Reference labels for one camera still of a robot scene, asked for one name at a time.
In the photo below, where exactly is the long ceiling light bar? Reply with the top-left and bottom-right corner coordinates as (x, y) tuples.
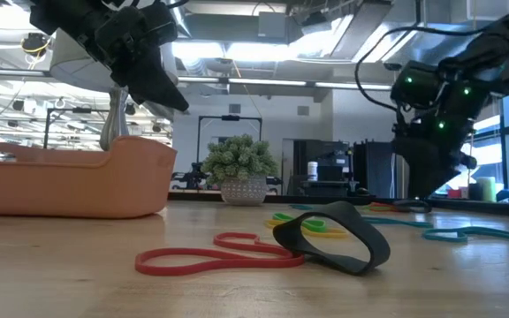
(177, 75), (399, 93)

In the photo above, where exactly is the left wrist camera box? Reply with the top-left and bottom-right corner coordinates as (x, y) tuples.
(141, 2), (179, 46)

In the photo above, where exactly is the dark framed window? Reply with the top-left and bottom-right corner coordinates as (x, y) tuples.
(457, 86), (509, 200)

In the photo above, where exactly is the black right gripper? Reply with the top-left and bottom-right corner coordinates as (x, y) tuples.
(391, 59), (490, 200)

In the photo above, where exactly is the black upright panel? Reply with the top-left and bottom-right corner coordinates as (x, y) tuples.
(353, 140), (396, 200)

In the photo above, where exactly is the potted green succulent plant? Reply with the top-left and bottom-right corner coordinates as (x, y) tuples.
(200, 133), (280, 207)

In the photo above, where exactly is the yellow rubber band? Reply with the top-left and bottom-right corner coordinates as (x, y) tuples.
(265, 219), (348, 239)

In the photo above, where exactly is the black metal frame stand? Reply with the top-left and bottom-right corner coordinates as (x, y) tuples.
(195, 114), (264, 178)

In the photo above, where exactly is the pale green roll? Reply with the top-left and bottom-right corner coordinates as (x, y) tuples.
(476, 176), (498, 203)

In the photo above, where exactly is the silver ceiling duct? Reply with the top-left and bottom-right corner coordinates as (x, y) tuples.
(280, 0), (503, 70)

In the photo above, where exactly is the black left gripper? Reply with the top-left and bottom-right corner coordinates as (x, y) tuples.
(88, 4), (190, 112)

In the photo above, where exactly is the white shade table lamp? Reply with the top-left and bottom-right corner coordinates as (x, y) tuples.
(49, 26), (179, 152)

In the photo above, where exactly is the black background robot equipment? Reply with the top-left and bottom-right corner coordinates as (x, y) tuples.
(168, 162), (211, 191)

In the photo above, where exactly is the black round ceiling device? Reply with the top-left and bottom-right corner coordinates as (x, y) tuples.
(19, 31), (55, 58)

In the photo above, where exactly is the wide black rubber band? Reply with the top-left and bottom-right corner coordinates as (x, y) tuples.
(272, 201), (391, 276)

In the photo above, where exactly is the orange plastic bin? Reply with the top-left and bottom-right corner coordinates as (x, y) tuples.
(0, 134), (179, 220)

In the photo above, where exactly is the grey ceiling box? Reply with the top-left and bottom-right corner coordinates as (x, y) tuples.
(257, 11), (287, 39)

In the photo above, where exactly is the long red rubber band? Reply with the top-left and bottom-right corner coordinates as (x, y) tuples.
(134, 232), (307, 277)

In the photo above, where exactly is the black equipment cabinet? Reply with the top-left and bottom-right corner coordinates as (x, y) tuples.
(292, 139), (353, 199)

